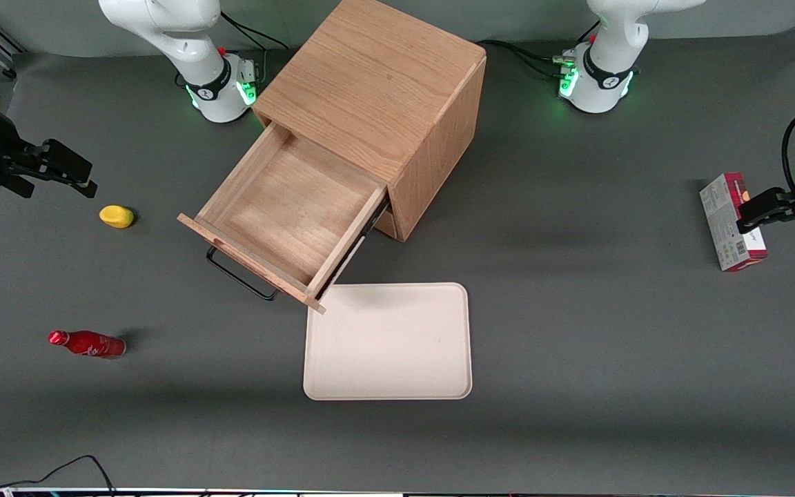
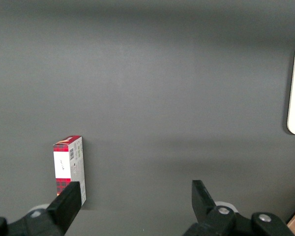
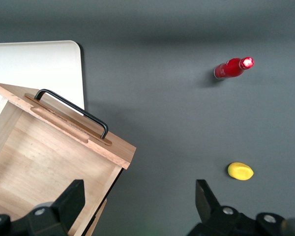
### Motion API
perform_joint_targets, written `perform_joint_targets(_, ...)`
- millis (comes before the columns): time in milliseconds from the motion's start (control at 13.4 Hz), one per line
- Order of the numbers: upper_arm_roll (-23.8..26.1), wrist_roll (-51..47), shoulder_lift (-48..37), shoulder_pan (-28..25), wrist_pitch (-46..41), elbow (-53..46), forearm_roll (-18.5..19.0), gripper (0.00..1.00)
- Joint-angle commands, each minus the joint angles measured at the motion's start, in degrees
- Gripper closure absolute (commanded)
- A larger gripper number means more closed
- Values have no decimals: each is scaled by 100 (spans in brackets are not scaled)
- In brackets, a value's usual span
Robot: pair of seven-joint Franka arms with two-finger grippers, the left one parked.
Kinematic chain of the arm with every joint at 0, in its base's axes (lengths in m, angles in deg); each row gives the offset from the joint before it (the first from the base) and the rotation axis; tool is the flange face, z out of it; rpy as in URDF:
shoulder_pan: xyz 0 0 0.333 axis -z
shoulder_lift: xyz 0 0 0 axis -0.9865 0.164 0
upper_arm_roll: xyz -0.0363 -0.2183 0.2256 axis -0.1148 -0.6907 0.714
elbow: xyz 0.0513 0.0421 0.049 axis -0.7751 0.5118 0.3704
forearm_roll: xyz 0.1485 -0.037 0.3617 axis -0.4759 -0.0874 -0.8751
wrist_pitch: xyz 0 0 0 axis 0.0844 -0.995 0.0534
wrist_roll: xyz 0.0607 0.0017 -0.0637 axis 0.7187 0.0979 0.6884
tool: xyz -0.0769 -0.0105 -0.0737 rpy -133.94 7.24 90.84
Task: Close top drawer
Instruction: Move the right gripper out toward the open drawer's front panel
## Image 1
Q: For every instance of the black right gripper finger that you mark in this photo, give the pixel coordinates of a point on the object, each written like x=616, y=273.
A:
x=66, y=162
x=88, y=189

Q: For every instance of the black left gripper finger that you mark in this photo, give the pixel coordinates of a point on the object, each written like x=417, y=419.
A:
x=760, y=210

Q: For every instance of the wooden drawer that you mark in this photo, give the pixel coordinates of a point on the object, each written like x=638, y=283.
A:
x=287, y=200

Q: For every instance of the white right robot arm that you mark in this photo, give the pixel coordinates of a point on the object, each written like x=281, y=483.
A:
x=190, y=41

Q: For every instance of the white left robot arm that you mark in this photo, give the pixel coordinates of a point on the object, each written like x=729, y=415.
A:
x=611, y=62

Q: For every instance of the wooden drawer cabinet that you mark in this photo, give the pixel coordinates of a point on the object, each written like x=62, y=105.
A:
x=384, y=83

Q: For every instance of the red and white carton box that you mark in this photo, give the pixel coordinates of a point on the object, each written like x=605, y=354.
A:
x=725, y=221

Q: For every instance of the yellow lemon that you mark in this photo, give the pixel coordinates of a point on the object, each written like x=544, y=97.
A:
x=116, y=217

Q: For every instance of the red soda bottle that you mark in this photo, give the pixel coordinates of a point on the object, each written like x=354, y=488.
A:
x=90, y=344

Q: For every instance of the beige plastic tray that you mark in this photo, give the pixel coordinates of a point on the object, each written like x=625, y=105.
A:
x=387, y=342

